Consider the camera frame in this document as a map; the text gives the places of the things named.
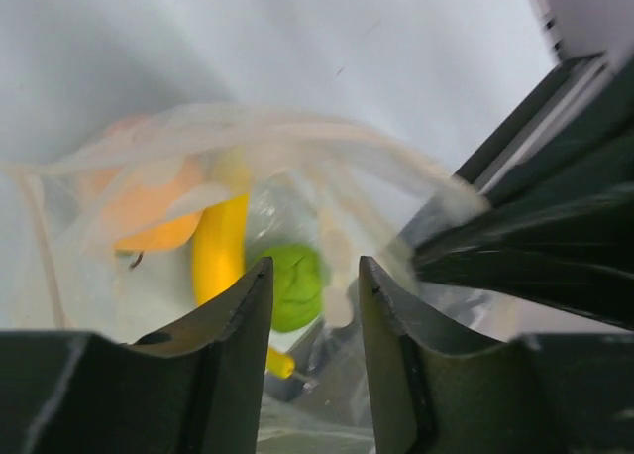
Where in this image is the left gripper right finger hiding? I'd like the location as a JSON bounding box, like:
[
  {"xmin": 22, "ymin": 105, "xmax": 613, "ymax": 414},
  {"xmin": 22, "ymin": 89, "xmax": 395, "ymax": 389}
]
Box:
[{"xmin": 359, "ymin": 257, "xmax": 633, "ymax": 453}]

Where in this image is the yellow fake banana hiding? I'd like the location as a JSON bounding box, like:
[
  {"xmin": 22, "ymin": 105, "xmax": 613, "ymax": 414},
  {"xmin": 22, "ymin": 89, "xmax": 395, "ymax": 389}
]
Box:
[{"xmin": 190, "ymin": 146, "xmax": 298, "ymax": 381}]

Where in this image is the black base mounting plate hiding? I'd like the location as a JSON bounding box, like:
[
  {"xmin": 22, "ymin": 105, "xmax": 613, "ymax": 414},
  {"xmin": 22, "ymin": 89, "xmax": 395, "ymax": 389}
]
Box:
[{"xmin": 457, "ymin": 54, "xmax": 611, "ymax": 193}]

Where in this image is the orange fake fruit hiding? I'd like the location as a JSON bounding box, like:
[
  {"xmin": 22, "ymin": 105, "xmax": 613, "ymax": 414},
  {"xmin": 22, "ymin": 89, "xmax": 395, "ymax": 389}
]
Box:
[{"xmin": 78, "ymin": 116, "xmax": 209, "ymax": 255}]

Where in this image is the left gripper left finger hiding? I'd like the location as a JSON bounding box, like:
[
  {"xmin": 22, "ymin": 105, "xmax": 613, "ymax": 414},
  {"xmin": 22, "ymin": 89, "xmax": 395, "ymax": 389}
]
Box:
[{"xmin": 1, "ymin": 258, "xmax": 273, "ymax": 453}]

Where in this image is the clear zip top bag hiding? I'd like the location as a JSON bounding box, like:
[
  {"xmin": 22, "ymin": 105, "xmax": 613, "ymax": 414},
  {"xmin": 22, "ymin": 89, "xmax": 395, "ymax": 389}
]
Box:
[{"xmin": 1, "ymin": 103, "xmax": 515, "ymax": 453}]

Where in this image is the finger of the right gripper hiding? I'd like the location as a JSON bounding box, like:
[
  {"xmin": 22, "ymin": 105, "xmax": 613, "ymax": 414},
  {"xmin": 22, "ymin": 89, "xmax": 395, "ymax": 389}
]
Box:
[{"xmin": 412, "ymin": 67, "xmax": 633, "ymax": 329}]

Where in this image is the green fake lime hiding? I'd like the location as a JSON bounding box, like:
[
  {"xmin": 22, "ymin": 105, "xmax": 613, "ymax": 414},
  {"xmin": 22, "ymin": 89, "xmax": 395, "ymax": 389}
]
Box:
[{"xmin": 250, "ymin": 243, "xmax": 325, "ymax": 333}]

